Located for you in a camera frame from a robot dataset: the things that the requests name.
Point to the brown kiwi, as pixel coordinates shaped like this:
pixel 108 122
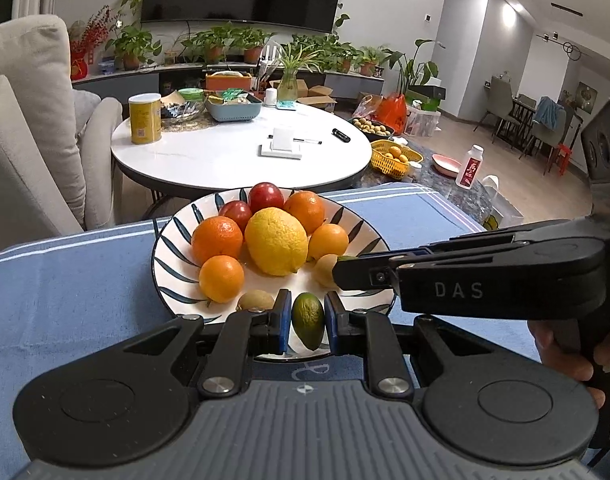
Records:
pixel 255 301

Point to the green round container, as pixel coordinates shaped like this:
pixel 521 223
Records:
pixel 191 94

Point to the clear plastic bag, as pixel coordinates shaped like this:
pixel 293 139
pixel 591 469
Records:
pixel 366 107

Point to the pink bowl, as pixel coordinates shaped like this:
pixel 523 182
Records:
pixel 446 164

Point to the dark pen holder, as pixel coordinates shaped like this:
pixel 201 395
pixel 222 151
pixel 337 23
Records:
pixel 260 85

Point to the tall large-leaved plant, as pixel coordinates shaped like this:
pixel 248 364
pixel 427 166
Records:
pixel 415 67

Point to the pile of small yellow fruits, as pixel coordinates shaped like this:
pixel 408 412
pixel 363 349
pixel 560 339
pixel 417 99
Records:
pixel 371 124

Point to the small white cylinder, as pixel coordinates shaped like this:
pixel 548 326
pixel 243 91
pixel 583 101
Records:
pixel 270 97

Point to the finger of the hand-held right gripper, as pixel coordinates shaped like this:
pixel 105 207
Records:
pixel 490 236
pixel 360 274

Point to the black bowl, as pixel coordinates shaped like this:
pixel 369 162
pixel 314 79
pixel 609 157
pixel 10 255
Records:
pixel 357 130

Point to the clear plastic storage box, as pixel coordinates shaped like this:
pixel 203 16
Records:
pixel 422 121

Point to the potted green plant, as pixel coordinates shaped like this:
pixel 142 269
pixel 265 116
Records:
pixel 252 44
pixel 212 44
pixel 132 47
pixel 342 55
pixel 369 62

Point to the large yellow lemon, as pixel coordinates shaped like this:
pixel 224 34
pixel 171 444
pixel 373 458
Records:
pixel 275 242

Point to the framed wall picture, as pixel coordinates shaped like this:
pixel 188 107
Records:
pixel 586 96

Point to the orange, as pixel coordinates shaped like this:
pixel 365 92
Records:
pixel 221 280
pixel 215 240
pixel 329 242
pixel 307 210

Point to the orange plastic bag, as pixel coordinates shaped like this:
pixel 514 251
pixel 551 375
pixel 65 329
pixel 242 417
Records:
pixel 392 115

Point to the red flower decoration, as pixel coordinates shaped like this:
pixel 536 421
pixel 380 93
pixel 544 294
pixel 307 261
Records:
pixel 85 42

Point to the green lime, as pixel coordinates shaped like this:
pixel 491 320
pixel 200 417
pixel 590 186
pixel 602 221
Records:
pixel 307 321

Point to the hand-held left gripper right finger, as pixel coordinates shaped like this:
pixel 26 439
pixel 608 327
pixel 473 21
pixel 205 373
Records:
pixel 331 326

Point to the small black device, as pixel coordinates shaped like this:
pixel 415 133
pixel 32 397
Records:
pixel 341 135

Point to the pile of small tangerines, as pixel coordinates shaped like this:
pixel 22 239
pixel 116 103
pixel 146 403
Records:
pixel 395 152

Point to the round white table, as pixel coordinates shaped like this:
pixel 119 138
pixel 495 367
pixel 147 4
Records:
pixel 210 160

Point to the beige armchair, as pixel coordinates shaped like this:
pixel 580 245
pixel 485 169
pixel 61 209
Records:
pixel 30 150

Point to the yellow plastic basket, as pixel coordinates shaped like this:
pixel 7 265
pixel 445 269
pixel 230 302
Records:
pixel 390 167

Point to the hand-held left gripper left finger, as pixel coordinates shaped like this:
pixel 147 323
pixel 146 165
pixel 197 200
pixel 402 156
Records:
pixel 285 321

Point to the long grey television cabinet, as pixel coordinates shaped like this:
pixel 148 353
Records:
pixel 130 80

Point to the blue striped tablecloth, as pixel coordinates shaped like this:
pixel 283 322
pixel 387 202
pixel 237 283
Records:
pixel 75 300

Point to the green and black box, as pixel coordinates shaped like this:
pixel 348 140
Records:
pixel 425 94

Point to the orange storage box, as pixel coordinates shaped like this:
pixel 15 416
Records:
pixel 228 81

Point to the blue plastic basket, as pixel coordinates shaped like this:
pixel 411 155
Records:
pixel 235 112

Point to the yellow can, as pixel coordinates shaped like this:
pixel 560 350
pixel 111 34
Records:
pixel 145 120

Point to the dark marble table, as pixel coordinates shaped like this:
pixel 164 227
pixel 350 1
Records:
pixel 435 190

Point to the red stool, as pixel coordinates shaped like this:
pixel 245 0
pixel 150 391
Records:
pixel 563 157

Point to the glass vase with plant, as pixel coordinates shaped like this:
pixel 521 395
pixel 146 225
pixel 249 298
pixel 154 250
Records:
pixel 287 85

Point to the small pale yellow fruit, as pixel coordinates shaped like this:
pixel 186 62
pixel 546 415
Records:
pixel 325 270

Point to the red apple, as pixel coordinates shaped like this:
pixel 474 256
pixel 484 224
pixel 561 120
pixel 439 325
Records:
pixel 266 196
pixel 234 212

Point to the grey dining chair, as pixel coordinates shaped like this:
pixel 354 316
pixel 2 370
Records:
pixel 500 102
pixel 552 132

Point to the black marker pen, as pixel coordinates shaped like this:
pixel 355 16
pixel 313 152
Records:
pixel 310 141

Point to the white red-labelled bottle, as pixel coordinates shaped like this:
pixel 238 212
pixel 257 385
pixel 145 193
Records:
pixel 471 167

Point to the green snack packet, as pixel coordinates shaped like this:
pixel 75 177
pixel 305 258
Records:
pixel 233 95

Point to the blue garment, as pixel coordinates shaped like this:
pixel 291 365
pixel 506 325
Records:
pixel 546 110

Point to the open cardboard box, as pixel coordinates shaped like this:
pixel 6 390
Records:
pixel 317 95

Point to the white blue-striped plate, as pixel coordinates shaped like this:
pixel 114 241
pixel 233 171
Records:
pixel 172 270

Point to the dish of wrapped candies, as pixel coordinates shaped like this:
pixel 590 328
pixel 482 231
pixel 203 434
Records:
pixel 177 111

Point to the person's right hand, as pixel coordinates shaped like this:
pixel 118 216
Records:
pixel 565 365

